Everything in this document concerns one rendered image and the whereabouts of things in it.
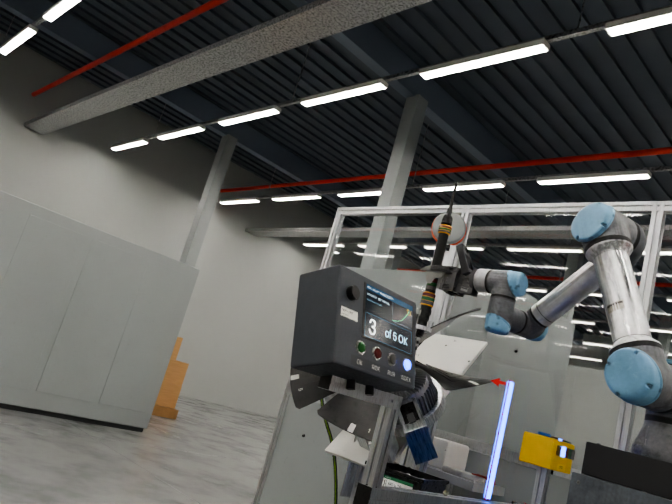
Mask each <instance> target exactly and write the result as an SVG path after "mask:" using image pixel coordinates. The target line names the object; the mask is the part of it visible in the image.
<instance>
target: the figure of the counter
mask: <svg viewBox="0 0 672 504"><path fill-rule="evenodd" d="M380 324H381V318H380V317H378V316H376V315H374V314H372V313H369V312H367V311H365V324H364V336H366V337H368V338H370V339H373V340H375V341H378V342H380Z"/></svg>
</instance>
